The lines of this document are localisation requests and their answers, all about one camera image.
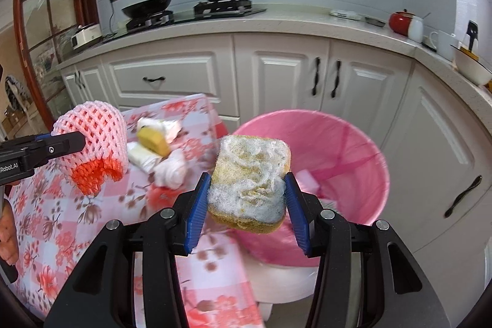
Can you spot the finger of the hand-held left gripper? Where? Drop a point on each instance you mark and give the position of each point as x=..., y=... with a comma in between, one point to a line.
x=42, y=137
x=61, y=146

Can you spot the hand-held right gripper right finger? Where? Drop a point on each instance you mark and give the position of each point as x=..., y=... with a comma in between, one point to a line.
x=298, y=216

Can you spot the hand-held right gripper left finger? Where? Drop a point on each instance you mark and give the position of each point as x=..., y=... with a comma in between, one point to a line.
x=196, y=220

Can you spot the pink foam fruit net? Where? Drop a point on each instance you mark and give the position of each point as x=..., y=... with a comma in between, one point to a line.
x=92, y=128

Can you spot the scouring sponge with grey pad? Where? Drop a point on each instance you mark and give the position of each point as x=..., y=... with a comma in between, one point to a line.
x=246, y=182

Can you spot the white bin with pink bag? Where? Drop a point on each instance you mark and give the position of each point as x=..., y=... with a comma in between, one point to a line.
x=346, y=159

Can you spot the person's left hand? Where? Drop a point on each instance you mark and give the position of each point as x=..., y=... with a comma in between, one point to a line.
x=7, y=239

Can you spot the rolled white tissue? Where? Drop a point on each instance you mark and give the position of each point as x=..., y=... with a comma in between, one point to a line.
x=171, y=170

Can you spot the floral tablecloth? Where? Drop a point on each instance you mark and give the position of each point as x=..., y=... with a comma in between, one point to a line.
x=50, y=220

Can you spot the folded white tissue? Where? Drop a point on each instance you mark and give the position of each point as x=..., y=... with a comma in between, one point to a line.
x=140, y=158

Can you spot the yellow sponge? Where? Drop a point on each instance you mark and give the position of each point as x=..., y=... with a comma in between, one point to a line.
x=153, y=142

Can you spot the red stool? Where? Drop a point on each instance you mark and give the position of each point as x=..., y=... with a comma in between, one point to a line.
x=224, y=129

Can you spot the crumpled white paper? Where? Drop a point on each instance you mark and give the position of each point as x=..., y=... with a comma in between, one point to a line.
x=169, y=127

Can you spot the white kitchen appliance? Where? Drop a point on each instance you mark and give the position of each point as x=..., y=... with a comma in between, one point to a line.
x=86, y=38

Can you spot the white kitchen base cabinets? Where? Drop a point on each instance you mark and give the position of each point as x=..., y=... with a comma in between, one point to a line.
x=276, y=78

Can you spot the black gas stove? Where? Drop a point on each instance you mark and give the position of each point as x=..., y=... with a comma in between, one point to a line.
x=215, y=10

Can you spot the white plate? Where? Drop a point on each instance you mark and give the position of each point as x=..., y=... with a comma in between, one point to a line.
x=345, y=14

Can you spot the grey dish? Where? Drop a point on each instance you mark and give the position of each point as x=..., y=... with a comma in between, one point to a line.
x=374, y=20

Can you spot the red pot with lid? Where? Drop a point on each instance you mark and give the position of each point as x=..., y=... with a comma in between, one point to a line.
x=399, y=24

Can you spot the white jar with spoon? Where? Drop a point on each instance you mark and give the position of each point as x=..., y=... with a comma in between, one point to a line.
x=415, y=30

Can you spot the white mug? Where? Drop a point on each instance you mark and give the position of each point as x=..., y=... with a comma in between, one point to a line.
x=444, y=45

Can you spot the white bowl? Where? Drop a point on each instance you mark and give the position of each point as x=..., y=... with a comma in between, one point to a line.
x=472, y=68

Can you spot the black spatula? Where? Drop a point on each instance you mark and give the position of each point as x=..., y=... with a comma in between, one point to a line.
x=472, y=33

